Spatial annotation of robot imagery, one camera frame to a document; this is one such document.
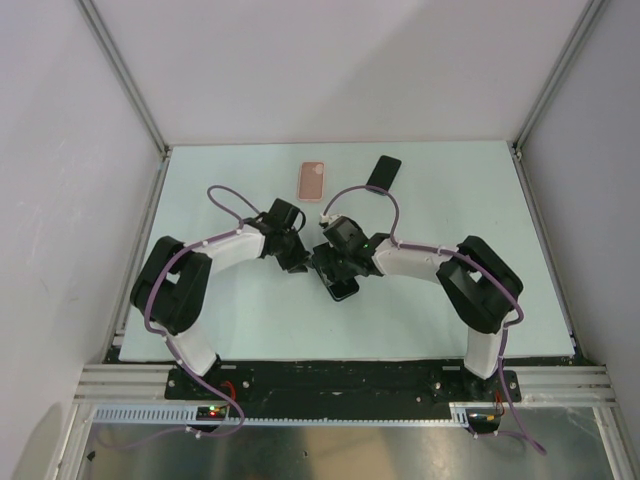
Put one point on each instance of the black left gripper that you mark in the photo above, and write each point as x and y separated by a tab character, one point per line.
300	260

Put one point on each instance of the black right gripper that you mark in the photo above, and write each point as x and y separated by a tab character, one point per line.
326	257

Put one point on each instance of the dark teal smartphone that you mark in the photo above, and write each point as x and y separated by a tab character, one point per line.
345	289

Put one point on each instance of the black phone case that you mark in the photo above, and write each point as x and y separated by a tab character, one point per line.
345	290

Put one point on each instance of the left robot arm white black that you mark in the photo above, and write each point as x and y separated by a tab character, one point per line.
171	287

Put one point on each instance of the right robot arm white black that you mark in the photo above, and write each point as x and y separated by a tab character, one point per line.
482	289

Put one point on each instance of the pink phone case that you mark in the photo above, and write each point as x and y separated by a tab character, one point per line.
311	181

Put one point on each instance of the black smartphone far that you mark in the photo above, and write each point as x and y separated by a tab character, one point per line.
383	174

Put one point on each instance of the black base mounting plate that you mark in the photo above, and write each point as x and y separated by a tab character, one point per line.
350	388

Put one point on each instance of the left control board with LEDs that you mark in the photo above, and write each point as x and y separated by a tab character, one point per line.
211	412

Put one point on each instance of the right control board with wires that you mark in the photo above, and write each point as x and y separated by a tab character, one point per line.
484	422

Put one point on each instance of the white slotted cable duct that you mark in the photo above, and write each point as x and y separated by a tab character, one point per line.
175	415

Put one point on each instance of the aluminium front rail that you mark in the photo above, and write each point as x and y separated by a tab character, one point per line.
573	386

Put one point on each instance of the left aluminium frame post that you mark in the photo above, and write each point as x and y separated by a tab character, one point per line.
116	61

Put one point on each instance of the aluminium frame post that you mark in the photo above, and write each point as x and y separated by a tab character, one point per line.
116	61
569	53

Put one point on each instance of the right aluminium frame post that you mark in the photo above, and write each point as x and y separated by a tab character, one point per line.
569	53

